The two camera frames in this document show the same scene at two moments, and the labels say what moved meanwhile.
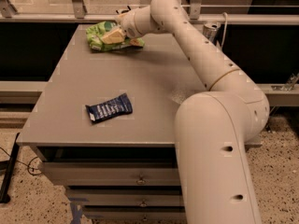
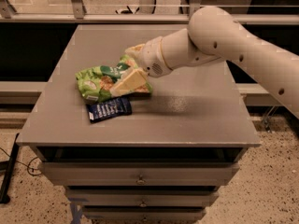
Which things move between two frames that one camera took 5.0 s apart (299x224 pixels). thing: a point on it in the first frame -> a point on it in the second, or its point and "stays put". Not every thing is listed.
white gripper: [128, 24] -> [151, 59]
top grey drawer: [114, 174] stays put
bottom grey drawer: [135, 214] stays put
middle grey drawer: [126, 197] stays put
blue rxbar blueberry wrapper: [119, 105] stays put
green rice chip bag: [96, 30] -> [95, 83]
